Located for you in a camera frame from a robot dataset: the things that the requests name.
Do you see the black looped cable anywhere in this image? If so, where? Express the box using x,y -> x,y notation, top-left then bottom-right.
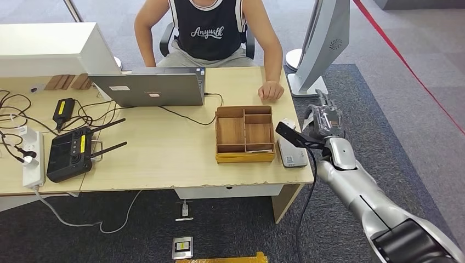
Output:
0,90 -> 59,164

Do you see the black plug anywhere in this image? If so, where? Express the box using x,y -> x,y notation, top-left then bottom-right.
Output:
14,145 -> 38,159

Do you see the white counter box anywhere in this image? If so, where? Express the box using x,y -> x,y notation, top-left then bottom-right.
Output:
0,22 -> 122,78

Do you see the red barrier belt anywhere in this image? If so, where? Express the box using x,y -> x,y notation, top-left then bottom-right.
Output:
352,0 -> 465,137

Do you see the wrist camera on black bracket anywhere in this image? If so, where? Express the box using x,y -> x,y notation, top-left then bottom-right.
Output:
275,118 -> 326,150

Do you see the wooden desk leg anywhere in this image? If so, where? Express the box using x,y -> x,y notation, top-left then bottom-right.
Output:
271,183 -> 305,224

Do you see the open floor outlet with plug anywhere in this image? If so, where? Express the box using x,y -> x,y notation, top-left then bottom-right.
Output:
175,199 -> 194,222

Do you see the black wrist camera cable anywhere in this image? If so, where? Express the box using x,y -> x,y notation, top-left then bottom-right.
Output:
295,147 -> 319,263

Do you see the black laptop charging cable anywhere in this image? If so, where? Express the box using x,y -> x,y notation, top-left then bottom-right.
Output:
158,92 -> 224,127

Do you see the wooden compartment tray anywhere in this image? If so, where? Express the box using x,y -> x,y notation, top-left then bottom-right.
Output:
215,105 -> 276,164

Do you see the black cable bundle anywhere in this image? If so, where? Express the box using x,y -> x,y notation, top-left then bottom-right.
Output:
72,101 -> 135,128

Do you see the wooden slotted block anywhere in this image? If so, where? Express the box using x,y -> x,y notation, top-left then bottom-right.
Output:
43,74 -> 76,92
70,73 -> 94,91

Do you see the person's left hand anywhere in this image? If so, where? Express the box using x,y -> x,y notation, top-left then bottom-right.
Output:
258,80 -> 285,101

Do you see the yellow floor tape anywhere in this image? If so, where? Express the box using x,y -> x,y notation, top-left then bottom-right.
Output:
176,251 -> 269,263

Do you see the white power strip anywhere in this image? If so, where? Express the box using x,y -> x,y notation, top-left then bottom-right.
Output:
21,126 -> 46,190

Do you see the white kiosk stand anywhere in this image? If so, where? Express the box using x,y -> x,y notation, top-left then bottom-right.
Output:
287,0 -> 351,98

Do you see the silver floor socket plate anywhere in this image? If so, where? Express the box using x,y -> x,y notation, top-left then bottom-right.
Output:
172,236 -> 194,261

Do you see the black remote controller with antennas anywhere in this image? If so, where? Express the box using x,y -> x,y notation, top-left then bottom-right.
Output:
46,118 -> 128,184

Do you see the white under-desk drawer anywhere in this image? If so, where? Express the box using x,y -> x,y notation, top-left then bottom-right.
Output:
173,184 -> 285,201

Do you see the grey laptop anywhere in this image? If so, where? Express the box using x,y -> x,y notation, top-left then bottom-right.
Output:
88,66 -> 206,108

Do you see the white power strip cord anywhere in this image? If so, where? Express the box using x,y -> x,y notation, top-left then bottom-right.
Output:
33,187 -> 143,235

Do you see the white card reader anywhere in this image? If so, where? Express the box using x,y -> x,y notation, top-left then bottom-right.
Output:
277,139 -> 309,169

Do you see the person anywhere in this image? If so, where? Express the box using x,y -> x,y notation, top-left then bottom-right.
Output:
133,0 -> 285,101

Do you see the black power adapter yellow label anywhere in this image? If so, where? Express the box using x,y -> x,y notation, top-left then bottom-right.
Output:
52,98 -> 76,133

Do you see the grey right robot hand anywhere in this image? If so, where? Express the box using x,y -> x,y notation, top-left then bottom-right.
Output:
302,89 -> 346,141

